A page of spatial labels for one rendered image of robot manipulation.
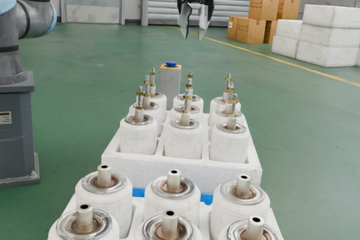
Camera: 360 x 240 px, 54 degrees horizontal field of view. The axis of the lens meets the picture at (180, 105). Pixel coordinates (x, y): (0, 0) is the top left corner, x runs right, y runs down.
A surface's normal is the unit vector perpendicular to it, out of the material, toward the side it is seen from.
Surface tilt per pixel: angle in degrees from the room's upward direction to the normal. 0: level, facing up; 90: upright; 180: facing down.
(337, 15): 90
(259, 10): 90
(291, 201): 0
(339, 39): 90
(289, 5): 90
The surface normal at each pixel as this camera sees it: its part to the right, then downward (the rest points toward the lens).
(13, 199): 0.07, -0.95
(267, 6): 0.41, 0.30
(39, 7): 0.73, 0.35
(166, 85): -0.07, 0.29
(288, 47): -0.92, 0.06
